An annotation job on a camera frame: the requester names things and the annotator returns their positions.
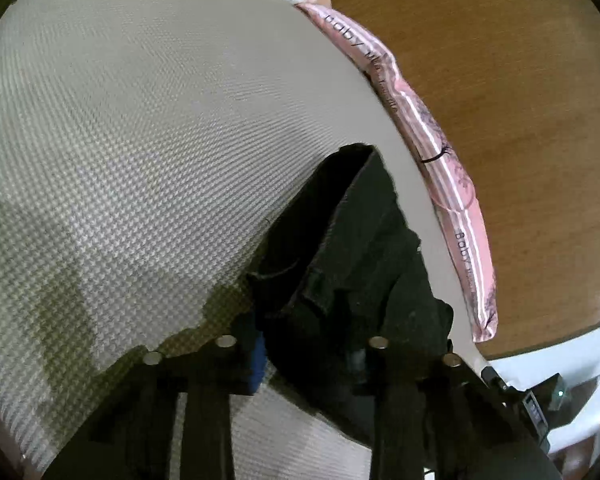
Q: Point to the beige waffle blanket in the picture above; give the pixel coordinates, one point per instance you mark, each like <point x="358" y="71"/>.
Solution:
<point x="145" y="150"/>

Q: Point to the wooden headboard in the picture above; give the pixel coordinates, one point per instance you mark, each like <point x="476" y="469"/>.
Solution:
<point x="520" y="110"/>

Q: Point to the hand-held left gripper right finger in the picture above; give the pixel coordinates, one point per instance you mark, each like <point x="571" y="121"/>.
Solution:
<point x="395" y="400"/>

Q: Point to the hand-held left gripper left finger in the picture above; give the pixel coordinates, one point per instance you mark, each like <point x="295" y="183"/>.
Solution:
<point x="257" y="365"/>

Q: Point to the black pants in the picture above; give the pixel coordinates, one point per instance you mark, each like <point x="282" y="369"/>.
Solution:
<point x="360" y="240"/>

